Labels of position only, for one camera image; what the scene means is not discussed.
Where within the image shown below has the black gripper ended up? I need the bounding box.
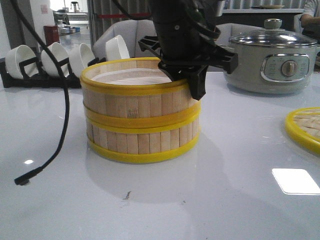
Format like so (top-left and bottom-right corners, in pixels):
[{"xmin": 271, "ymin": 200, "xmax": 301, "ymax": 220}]
[{"xmin": 138, "ymin": 17, "xmax": 238, "ymax": 101}]

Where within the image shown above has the bamboo steamer tier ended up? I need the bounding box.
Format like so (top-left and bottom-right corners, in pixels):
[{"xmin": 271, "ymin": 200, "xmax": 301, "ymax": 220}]
[
  {"xmin": 80, "ymin": 57, "xmax": 201, "ymax": 128},
  {"xmin": 86, "ymin": 112, "xmax": 200, "ymax": 164}
]

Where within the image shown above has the woven bamboo steamer lid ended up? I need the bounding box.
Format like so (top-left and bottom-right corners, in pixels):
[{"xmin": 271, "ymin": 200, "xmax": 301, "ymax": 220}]
[{"xmin": 284, "ymin": 106, "xmax": 320, "ymax": 156}]

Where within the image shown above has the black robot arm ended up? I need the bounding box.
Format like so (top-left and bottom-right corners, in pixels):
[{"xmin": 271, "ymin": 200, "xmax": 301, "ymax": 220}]
[{"xmin": 138, "ymin": 0, "xmax": 239, "ymax": 100}]

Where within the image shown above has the grey chair left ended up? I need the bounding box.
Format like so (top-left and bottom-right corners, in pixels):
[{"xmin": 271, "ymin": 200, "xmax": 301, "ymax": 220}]
[{"xmin": 91, "ymin": 20, "xmax": 157, "ymax": 59}]

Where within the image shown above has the white bowl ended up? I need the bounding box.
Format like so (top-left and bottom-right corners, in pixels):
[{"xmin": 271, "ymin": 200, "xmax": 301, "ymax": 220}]
[
  {"xmin": 40, "ymin": 42, "xmax": 69, "ymax": 77},
  {"xmin": 105, "ymin": 35, "xmax": 130, "ymax": 61},
  {"xmin": 5, "ymin": 44, "xmax": 36, "ymax": 79},
  {"xmin": 68, "ymin": 43, "xmax": 95, "ymax": 78}
]

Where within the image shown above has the grey electric cooking pot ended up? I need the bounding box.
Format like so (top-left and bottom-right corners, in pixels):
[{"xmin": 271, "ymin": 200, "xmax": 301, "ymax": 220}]
[{"xmin": 224, "ymin": 42, "xmax": 320, "ymax": 94}]

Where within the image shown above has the red barrier belt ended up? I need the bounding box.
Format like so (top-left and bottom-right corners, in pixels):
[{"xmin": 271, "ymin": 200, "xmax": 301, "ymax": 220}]
[{"xmin": 96, "ymin": 12, "xmax": 150, "ymax": 19}]

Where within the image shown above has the dark counter with white top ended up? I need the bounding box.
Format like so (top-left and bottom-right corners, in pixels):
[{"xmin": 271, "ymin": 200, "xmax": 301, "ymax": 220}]
[{"xmin": 215, "ymin": 8, "xmax": 303, "ymax": 31}]

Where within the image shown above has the glass pot lid with knob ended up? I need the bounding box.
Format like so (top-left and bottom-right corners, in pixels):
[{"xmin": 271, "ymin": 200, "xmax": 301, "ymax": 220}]
[{"xmin": 229, "ymin": 18, "xmax": 318, "ymax": 48}]

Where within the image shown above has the shallow plate on counter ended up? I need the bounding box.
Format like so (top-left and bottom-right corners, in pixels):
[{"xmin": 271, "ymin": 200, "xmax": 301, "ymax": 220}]
[{"xmin": 250, "ymin": 5, "xmax": 285, "ymax": 10}]

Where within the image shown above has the seated person at right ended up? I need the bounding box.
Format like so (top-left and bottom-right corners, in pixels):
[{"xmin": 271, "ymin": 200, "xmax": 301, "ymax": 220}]
[{"xmin": 299, "ymin": 0, "xmax": 320, "ymax": 41}]

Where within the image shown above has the red bin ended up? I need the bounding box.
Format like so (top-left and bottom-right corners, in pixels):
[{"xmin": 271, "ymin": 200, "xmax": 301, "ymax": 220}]
[{"xmin": 43, "ymin": 25, "xmax": 60, "ymax": 46}]

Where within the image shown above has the black bowl rack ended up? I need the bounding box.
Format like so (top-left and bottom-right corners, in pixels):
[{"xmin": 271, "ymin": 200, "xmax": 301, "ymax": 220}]
[{"xmin": 0, "ymin": 56, "xmax": 107, "ymax": 89}]

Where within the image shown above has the white bowl far left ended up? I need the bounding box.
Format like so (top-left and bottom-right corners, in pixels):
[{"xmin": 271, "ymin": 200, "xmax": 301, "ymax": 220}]
[{"xmin": 5, "ymin": 44, "xmax": 36, "ymax": 79}]

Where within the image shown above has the black cable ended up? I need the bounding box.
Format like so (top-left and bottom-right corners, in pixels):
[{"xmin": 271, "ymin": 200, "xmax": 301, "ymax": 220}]
[{"xmin": 9, "ymin": 0, "xmax": 70, "ymax": 186}]

